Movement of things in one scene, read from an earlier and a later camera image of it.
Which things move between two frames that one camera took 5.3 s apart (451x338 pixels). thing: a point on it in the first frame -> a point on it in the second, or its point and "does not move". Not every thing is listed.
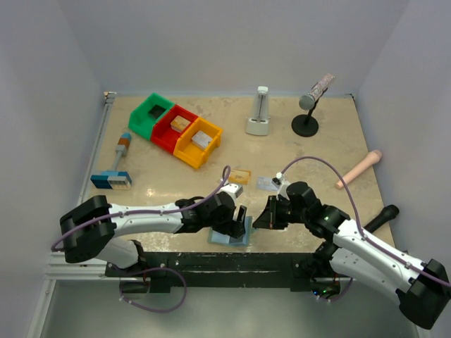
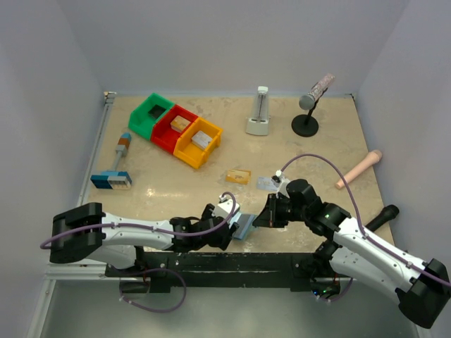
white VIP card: (265, 183) does not move
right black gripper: (275, 214) does not move
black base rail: (157, 272) does not move
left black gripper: (230, 224) -> (223, 234)
